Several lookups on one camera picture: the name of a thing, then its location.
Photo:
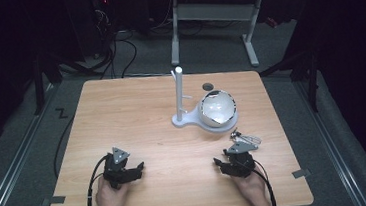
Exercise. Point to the metal floor rail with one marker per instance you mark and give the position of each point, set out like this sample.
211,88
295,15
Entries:
328,143
12,164

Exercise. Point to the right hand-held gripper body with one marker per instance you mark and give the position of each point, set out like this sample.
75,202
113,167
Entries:
241,163

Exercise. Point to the metal whisk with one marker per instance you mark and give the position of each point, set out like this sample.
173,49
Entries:
246,139

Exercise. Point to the white stand with post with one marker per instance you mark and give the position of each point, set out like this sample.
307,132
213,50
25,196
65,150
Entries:
179,93

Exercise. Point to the person's left hand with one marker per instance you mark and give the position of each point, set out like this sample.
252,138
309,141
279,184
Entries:
110,201

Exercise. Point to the wooden desk with white frame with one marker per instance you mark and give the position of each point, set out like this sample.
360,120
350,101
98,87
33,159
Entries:
213,11

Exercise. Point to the grey round table grommet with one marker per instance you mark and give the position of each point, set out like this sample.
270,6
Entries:
207,86

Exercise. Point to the grey tape strip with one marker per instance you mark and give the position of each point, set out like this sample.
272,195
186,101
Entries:
301,173
55,200

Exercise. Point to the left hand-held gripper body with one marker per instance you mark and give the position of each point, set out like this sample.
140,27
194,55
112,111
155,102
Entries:
115,170

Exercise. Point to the black metal stand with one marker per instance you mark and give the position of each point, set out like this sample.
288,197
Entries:
311,81
40,82

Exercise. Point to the person's right hand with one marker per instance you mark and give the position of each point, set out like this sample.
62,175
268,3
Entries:
250,189

